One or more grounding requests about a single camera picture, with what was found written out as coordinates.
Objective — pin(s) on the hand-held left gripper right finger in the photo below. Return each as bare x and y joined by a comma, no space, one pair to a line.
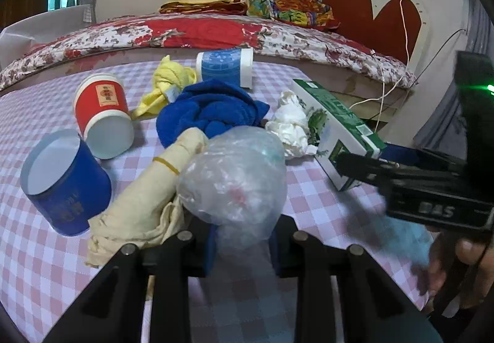
274,250

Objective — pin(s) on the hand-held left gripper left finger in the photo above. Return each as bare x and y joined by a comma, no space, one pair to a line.
210,252

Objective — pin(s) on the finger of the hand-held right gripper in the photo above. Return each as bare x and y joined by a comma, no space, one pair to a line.
362,169

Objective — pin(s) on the green and white carton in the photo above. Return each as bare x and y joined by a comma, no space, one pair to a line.
339,127

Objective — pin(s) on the clear plastic bag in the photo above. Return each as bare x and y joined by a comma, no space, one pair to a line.
235,181

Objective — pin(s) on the blue towel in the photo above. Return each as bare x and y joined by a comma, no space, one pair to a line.
216,107

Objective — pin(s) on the yellow cloth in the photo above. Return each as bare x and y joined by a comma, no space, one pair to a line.
169,77

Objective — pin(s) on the person's right hand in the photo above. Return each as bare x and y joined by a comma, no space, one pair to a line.
469,250

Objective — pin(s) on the crumpled white tissue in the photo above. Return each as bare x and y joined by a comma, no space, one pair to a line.
289,123

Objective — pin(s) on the beige rolled cloth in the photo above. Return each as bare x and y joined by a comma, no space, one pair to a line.
135,208

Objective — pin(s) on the yellow rubber band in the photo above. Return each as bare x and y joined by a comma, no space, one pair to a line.
168,165

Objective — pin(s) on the dark blue paper cup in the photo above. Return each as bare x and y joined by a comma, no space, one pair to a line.
69,196

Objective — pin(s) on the red heart-shaped headboard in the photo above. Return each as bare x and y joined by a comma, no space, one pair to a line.
386,11

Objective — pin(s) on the light blue patterned cup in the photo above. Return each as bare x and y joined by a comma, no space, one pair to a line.
222,65

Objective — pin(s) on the colourful patterned pillow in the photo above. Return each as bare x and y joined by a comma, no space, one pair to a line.
289,7

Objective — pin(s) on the red paper cup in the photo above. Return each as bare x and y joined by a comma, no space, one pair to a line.
102,96

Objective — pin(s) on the red floral quilt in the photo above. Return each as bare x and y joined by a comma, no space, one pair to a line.
216,32

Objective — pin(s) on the folded yellow red blanket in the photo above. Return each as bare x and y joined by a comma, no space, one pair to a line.
204,5

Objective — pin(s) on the white covered furniture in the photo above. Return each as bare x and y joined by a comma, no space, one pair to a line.
42,25

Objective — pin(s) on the wooden bedside frame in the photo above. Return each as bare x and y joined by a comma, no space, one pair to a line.
366,96

